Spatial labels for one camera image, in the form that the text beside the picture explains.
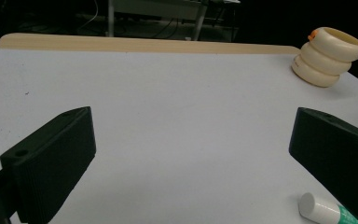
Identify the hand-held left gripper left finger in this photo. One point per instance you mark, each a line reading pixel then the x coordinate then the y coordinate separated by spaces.
pixel 52 158

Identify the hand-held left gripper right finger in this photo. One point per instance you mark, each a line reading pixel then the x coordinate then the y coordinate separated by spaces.
pixel 335 149

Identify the green and white glue stick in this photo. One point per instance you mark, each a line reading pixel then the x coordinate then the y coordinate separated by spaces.
pixel 320 209

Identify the cream ribbed pen holder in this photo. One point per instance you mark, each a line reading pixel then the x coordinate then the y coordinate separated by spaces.
pixel 323 62

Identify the white table mat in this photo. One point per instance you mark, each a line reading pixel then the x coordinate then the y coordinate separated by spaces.
pixel 180 109

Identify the grey metal desk frame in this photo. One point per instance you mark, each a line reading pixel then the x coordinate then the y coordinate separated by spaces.
pixel 155 6

